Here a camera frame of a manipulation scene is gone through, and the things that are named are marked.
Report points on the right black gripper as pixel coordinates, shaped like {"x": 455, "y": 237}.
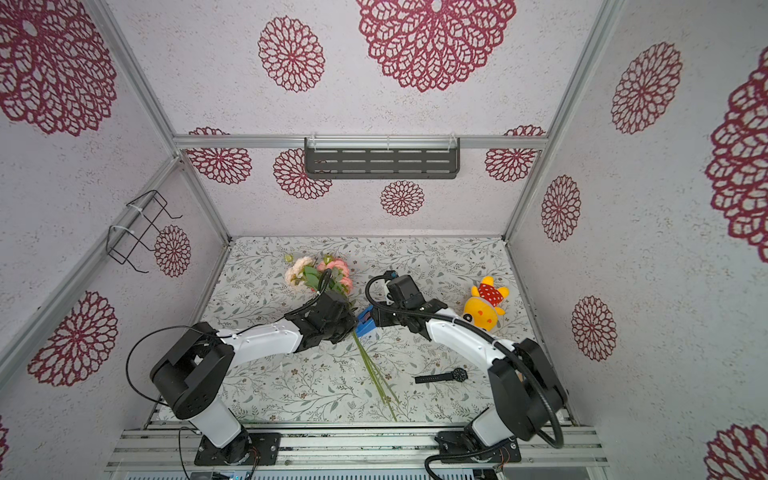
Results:
{"x": 384, "y": 314}

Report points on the pink artificial flower bouquet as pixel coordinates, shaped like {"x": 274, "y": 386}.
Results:
{"x": 333, "y": 274}

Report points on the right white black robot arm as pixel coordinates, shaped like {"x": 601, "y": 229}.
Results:
{"x": 526, "y": 392}

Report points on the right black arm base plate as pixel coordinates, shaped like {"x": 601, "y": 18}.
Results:
{"x": 465, "y": 447}

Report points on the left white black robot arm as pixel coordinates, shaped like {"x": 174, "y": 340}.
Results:
{"x": 189, "y": 376}

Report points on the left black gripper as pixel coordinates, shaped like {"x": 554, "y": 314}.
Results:
{"x": 352, "y": 319}

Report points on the blue tape dispenser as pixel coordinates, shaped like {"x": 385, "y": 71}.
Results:
{"x": 366, "y": 323}

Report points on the black wristwatch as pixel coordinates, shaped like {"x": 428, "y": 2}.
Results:
{"x": 456, "y": 375}

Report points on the grey wall shelf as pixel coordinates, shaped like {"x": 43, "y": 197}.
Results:
{"x": 388, "y": 160}

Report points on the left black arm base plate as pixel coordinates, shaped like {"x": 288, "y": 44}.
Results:
{"x": 260, "y": 449}

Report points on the yellow plush toy red hat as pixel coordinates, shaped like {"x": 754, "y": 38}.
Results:
{"x": 483, "y": 308}

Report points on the black wire wall rack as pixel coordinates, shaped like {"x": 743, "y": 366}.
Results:
{"x": 122, "y": 241}

